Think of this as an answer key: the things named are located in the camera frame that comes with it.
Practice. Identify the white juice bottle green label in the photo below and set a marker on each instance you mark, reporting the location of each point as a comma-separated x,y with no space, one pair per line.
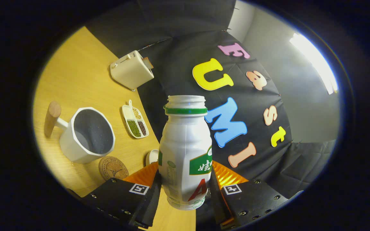
185,144

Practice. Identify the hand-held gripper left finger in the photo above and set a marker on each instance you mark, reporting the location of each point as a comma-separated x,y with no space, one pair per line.
151,205

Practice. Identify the white round plate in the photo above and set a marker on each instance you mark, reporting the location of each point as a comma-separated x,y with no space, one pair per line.
153,157

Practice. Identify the bright ceiling light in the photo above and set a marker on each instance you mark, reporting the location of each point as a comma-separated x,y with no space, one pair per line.
315,61

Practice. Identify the wooden table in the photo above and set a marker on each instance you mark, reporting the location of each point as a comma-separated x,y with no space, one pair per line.
75,80

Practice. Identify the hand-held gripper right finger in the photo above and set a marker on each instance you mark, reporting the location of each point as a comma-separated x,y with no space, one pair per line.
252,200

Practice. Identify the white divided dish with beans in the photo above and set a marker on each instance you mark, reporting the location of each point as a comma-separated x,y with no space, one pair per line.
134,126

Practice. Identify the cream toaster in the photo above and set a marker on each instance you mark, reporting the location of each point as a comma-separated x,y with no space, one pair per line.
130,72

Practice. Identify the toast slice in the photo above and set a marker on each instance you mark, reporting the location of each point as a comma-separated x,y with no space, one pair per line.
148,62

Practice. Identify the round cork coaster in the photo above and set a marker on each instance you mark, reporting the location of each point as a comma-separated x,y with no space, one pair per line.
111,168

